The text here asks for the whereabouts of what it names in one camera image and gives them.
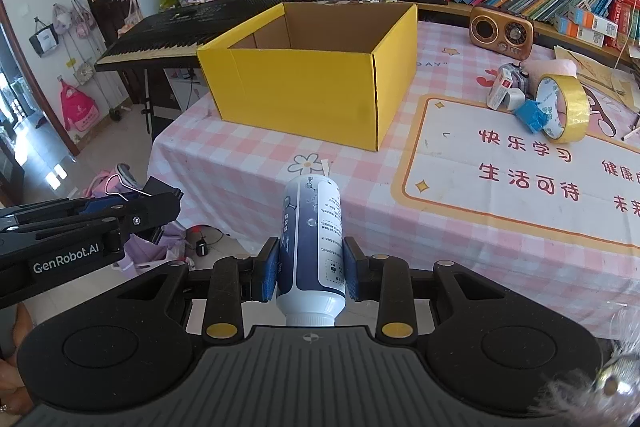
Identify fluffy white pompom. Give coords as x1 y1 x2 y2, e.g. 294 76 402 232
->
540 307 640 427

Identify pink backpack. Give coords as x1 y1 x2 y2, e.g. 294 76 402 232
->
60 82 101 134

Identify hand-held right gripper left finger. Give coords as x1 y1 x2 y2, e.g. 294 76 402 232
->
117 237 281 340

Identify yellow cardboard box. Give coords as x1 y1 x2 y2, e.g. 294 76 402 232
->
196 2 419 152

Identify black keyboard stand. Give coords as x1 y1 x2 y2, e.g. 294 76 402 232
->
141 67 157 138

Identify white and blue bottle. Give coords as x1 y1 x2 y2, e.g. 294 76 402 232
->
276 174 347 328

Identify blue packet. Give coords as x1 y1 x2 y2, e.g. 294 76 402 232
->
514 99 550 134

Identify stack of loose papers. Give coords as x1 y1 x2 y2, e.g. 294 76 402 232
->
575 57 640 114

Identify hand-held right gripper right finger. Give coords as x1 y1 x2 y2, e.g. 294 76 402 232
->
342 237 506 340

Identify black electronic keyboard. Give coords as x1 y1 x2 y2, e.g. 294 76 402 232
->
94 0 318 72

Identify black tote bag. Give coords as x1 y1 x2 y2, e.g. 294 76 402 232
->
29 19 60 58

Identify person's left hand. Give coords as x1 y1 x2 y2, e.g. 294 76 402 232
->
0 302 37 415

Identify small white and red box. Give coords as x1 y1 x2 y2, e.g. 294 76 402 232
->
487 74 516 110

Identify black binder clip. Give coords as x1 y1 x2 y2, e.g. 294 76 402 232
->
104 174 183 208

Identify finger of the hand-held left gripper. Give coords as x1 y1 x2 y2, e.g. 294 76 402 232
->
0 194 151 228
0 193 183 250

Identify brown retro radio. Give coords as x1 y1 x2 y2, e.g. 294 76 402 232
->
469 6 536 56

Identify white charger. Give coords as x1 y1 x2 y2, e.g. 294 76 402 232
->
501 88 526 112

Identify brown paper envelopes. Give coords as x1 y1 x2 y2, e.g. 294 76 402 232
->
552 44 631 82

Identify yellow tape roll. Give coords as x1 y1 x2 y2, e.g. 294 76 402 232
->
535 74 592 144

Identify grey purple toy car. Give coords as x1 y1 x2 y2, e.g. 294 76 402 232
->
500 62 531 92

